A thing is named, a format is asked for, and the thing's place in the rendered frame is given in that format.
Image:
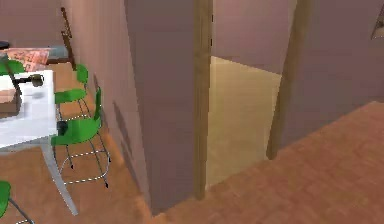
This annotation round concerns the small black object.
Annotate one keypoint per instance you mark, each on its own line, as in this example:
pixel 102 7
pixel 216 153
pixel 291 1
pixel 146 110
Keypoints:
pixel 62 127

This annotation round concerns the brown box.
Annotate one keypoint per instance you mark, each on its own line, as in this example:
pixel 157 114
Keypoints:
pixel 8 101

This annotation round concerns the white table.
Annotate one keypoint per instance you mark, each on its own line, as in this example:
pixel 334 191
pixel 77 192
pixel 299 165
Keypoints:
pixel 35 116

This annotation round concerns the bed with red patterned cover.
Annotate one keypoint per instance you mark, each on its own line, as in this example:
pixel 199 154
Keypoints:
pixel 31 56

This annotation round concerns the black desk lamp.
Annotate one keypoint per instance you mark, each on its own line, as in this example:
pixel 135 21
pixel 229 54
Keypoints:
pixel 31 80

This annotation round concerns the brown wooden door frame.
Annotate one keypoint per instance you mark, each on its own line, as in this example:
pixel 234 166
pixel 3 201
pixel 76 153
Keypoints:
pixel 202 100

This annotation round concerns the green chair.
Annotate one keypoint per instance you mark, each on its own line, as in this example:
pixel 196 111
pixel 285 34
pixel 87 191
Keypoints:
pixel 10 66
pixel 71 94
pixel 80 128
pixel 4 198

